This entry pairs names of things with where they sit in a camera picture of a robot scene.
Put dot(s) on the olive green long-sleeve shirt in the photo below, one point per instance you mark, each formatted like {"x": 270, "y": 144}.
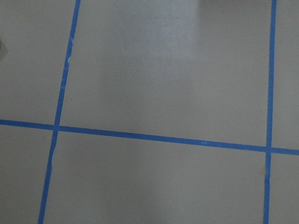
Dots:
{"x": 3, "y": 51}

